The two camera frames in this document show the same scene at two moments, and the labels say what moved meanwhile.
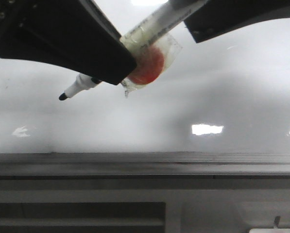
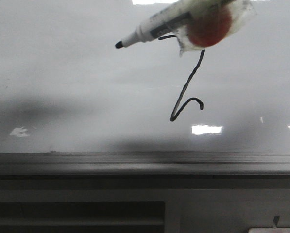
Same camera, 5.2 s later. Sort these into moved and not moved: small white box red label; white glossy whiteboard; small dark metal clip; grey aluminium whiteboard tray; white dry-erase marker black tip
Moved: white dry-erase marker black tip
Not moved: small white box red label; grey aluminium whiteboard tray; white glossy whiteboard; small dark metal clip
